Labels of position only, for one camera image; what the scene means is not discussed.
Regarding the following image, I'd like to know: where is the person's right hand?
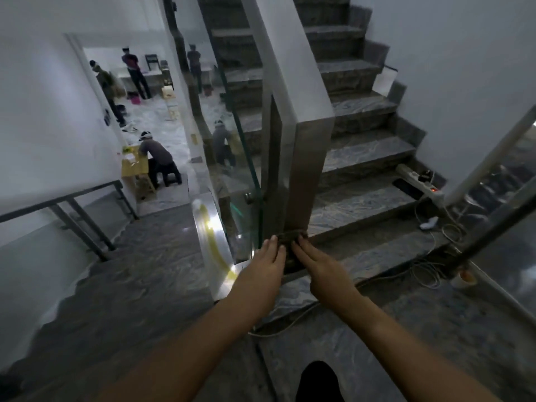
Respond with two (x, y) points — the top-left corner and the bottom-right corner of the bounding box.
(291, 236), (362, 316)

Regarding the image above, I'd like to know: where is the person's left hand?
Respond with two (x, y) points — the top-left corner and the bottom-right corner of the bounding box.
(226, 235), (288, 319)

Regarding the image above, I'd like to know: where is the dark cleaning cloth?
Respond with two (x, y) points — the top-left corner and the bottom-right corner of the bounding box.
(276, 231), (310, 275)

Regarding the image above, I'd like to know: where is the person's left forearm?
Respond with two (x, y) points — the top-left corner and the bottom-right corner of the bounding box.
(94, 296), (269, 402)

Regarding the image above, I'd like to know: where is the person's right forearm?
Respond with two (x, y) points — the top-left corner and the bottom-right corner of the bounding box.
(337, 298), (503, 402)

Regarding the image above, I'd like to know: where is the steel stair trim plate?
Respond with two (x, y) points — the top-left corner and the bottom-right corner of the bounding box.
(190, 192), (248, 302)

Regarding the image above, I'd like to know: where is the black phone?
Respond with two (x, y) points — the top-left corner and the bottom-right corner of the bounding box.
(393, 178), (425, 201)

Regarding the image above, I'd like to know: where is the green-edged glass railing panel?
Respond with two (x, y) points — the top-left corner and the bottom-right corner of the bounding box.
(165, 0), (264, 264)

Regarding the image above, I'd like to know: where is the white power strip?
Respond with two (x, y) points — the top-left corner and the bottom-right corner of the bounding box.
(396, 163), (446, 206)

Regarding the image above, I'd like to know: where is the yellow wooden table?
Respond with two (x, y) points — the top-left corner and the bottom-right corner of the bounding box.
(121, 146), (157, 201)

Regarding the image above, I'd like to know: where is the white cup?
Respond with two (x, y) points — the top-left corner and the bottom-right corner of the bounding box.
(450, 270), (478, 289)

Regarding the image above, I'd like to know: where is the white sheet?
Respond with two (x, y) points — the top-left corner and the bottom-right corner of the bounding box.
(372, 66), (398, 98)

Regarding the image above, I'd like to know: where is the stainless steel handrail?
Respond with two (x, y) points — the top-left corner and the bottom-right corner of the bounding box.
(240, 0), (336, 124)

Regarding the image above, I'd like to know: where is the black metal railing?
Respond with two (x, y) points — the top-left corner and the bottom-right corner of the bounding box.
(0, 180), (140, 262)

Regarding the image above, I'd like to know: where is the slanted steel handrail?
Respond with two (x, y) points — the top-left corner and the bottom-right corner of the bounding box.
(444, 105), (536, 205)

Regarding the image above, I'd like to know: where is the white table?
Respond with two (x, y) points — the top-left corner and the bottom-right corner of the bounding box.
(113, 64), (168, 87)

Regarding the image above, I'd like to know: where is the stainless steel newel post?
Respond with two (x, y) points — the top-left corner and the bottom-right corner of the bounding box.
(260, 93), (336, 241)

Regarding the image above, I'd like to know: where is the white cable bundle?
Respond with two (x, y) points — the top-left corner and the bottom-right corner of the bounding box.
(248, 201), (465, 337)

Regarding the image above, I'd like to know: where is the dark steel rail bar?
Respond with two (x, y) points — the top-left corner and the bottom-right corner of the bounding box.
(446, 178), (536, 272)

